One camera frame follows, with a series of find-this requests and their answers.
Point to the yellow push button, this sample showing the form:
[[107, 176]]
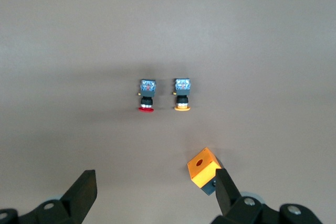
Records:
[[182, 91]]

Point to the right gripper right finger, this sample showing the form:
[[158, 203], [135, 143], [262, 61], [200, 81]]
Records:
[[227, 195]]

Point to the brown table mat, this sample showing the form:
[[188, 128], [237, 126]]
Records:
[[78, 51]]

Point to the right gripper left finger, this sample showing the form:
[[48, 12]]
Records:
[[81, 195]]

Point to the orange button enclosure box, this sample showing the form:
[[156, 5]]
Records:
[[202, 169]]

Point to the red push button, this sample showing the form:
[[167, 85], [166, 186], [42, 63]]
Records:
[[147, 91]]

